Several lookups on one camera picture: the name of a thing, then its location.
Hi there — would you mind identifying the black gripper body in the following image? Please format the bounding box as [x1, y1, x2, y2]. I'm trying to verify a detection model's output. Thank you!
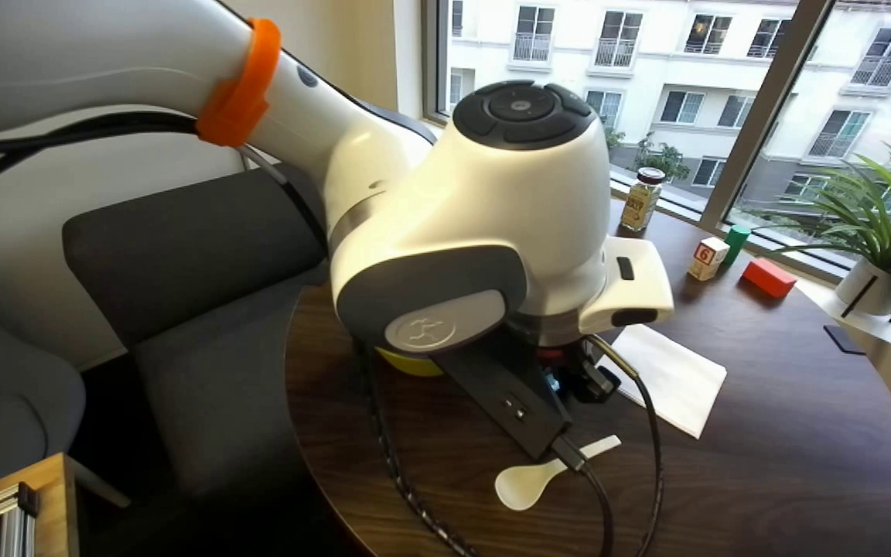
[528, 333, 626, 390]

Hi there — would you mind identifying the white paper napkin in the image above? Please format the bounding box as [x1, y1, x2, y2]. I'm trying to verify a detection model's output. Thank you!
[610, 322, 730, 443]

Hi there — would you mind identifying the white plastic spoon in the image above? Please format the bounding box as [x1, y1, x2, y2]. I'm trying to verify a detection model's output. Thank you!
[492, 434, 626, 518]

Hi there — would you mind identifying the white numbered wooden block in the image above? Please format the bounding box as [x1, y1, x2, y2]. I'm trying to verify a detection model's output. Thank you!
[687, 235, 733, 285]

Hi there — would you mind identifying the glass spice jar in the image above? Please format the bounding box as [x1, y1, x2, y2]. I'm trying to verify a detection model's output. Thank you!
[616, 164, 671, 242]

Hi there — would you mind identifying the red wooden block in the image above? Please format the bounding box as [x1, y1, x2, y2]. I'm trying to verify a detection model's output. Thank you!
[737, 256, 798, 304]

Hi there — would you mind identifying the green potted plant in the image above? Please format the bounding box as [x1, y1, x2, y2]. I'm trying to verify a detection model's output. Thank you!
[773, 151, 891, 369]

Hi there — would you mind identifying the dark grey armchair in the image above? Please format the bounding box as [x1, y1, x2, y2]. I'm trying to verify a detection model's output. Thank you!
[59, 167, 337, 504]

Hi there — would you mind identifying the blue-grey round chair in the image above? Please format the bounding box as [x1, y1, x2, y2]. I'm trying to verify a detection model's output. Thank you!
[0, 273, 88, 490]

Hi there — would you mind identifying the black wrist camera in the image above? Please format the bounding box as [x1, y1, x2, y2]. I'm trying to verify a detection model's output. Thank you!
[429, 344, 594, 476]

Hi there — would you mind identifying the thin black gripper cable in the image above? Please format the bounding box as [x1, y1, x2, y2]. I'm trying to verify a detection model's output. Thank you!
[586, 338, 670, 557]

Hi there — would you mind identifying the thin black camera cable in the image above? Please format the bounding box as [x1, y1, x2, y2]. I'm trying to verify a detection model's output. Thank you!
[574, 458, 619, 557]

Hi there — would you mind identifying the black corrugated cable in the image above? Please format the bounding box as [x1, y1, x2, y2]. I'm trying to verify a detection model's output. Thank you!
[354, 344, 483, 557]

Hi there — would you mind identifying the grey window frame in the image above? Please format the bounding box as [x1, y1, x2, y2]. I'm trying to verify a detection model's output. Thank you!
[425, 0, 891, 282]

